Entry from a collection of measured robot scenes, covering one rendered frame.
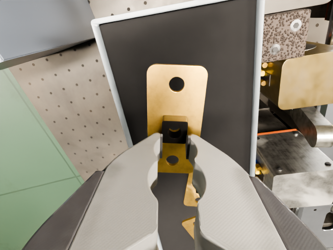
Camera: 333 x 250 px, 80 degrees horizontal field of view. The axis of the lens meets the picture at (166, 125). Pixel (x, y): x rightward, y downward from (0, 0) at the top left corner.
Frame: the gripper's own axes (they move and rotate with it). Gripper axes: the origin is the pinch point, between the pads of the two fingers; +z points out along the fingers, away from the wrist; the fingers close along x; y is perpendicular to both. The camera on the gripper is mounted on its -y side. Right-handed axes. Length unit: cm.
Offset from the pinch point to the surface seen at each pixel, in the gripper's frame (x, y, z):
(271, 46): 11.1, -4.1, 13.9
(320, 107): 27.5, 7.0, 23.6
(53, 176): -101, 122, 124
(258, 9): 6.3, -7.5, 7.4
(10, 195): -149, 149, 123
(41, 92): -44, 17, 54
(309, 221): 37, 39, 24
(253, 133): 8.5, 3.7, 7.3
